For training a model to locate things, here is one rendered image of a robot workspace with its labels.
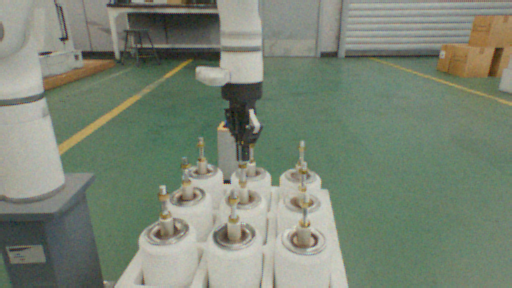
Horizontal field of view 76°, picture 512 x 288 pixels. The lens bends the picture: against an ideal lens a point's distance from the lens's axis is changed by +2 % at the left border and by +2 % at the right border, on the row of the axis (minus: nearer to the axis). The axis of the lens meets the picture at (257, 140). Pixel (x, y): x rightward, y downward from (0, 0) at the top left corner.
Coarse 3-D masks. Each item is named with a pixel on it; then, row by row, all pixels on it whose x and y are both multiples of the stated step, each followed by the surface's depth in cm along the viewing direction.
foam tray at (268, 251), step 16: (224, 192) 86; (272, 192) 84; (320, 192) 84; (272, 208) 77; (272, 224) 71; (272, 240) 66; (336, 240) 66; (272, 256) 61; (336, 256) 61; (128, 272) 58; (272, 272) 58; (336, 272) 58
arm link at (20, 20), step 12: (0, 0) 46; (12, 0) 46; (24, 0) 47; (0, 12) 46; (12, 12) 47; (24, 12) 48; (0, 24) 47; (12, 24) 47; (24, 24) 49; (0, 36) 47; (12, 36) 48; (24, 36) 50; (0, 48) 48; (12, 48) 49
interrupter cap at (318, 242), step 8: (288, 232) 56; (296, 232) 56; (312, 232) 56; (320, 232) 56; (288, 240) 54; (296, 240) 55; (312, 240) 55; (320, 240) 54; (288, 248) 52; (296, 248) 52; (304, 248) 52; (312, 248) 52; (320, 248) 52
